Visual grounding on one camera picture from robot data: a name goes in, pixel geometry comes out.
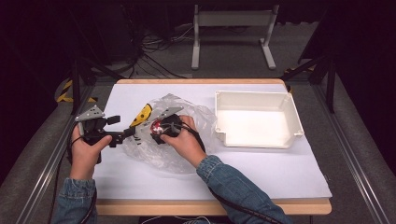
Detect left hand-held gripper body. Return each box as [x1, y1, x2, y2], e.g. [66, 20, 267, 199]
[74, 104, 125, 147]

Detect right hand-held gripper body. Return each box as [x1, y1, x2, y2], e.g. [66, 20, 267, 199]
[146, 105, 185, 138]

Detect small red round item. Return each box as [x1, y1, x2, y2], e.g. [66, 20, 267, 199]
[149, 119, 163, 135]

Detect clear plastic bag yellow face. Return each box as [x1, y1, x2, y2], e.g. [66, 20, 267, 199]
[120, 92, 219, 175]

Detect white plastic bin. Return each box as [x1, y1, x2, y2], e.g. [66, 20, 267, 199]
[213, 90, 305, 149]

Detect person's right hand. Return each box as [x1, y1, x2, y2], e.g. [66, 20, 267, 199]
[160, 114, 208, 169]

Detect person's left hand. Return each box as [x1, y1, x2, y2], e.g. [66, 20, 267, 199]
[68, 125, 113, 181]

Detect black metal stand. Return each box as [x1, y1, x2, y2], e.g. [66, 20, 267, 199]
[69, 55, 126, 117]
[279, 53, 338, 115]

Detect wooden table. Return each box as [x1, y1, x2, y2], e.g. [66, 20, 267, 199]
[94, 77, 332, 217]

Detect white table sheet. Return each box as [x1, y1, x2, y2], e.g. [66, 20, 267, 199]
[92, 82, 333, 201]

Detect white metal stand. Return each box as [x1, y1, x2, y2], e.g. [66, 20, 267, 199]
[191, 4, 280, 71]

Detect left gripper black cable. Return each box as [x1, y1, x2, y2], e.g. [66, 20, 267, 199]
[46, 122, 98, 224]

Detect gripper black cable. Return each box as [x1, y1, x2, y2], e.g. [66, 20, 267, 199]
[178, 120, 283, 224]
[46, 122, 98, 224]

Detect aluminium floor rail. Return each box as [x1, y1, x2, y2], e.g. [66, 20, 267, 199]
[14, 83, 95, 224]
[311, 83, 390, 224]

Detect thin white cable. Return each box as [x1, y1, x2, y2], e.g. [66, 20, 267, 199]
[141, 216, 213, 224]

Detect bundle of floor cables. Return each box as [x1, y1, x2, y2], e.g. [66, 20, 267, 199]
[122, 18, 195, 79]

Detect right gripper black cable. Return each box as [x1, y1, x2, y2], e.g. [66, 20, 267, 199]
[178, 120, 283, 224]

